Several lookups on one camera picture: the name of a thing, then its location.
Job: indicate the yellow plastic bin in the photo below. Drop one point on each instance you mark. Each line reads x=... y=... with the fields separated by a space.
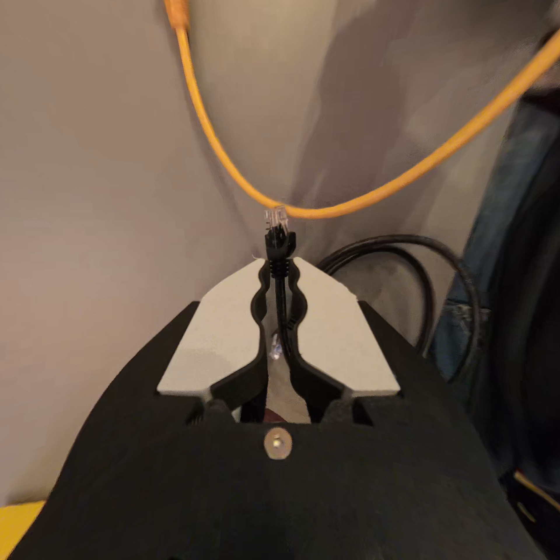
x=17 y=529

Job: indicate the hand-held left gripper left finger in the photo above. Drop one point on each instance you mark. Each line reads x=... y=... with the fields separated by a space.
x=218 y=337

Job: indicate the person's blue jeans leg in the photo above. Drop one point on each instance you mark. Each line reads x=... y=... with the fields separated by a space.
x=494 y=218

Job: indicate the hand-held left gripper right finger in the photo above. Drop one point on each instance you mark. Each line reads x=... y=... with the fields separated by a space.
x=341 y=337

